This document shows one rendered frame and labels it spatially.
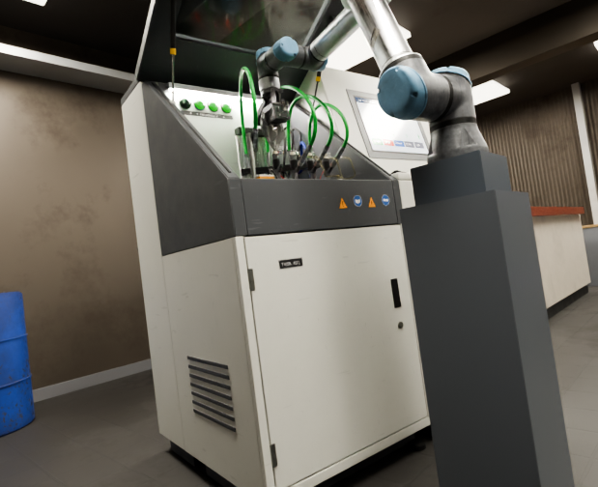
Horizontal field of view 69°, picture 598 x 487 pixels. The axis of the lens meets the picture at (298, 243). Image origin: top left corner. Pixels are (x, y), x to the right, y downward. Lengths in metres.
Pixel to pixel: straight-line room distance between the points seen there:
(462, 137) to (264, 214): 0.55
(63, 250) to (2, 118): 1.00
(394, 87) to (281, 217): 0.47
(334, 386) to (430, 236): 0.55
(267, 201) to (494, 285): 0.63
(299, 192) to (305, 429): 0.68
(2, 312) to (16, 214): 0.95
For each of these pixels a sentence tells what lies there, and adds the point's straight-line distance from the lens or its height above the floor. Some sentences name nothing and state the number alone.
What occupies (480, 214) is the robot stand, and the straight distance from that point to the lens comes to 1.06.
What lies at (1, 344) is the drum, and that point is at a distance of 2.88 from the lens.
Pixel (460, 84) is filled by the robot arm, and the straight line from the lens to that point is 1.21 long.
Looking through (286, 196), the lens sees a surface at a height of 0.90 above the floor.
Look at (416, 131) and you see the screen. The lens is 2.30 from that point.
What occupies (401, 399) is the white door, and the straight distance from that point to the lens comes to 1.60.
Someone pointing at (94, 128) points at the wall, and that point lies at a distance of 3.97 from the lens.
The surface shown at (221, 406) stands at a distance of 1.42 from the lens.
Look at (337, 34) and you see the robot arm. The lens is 1.57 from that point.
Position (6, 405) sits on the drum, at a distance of 2.92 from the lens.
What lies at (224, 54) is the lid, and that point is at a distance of 1.88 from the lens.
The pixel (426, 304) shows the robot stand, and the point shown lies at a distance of 1.13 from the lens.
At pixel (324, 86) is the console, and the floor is 1.44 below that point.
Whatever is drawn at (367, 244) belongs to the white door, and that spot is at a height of 0.73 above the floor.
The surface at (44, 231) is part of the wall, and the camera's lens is 3.64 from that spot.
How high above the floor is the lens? 0.70
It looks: 3 degrees up
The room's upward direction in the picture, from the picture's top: 8 degrees counter-clockwise
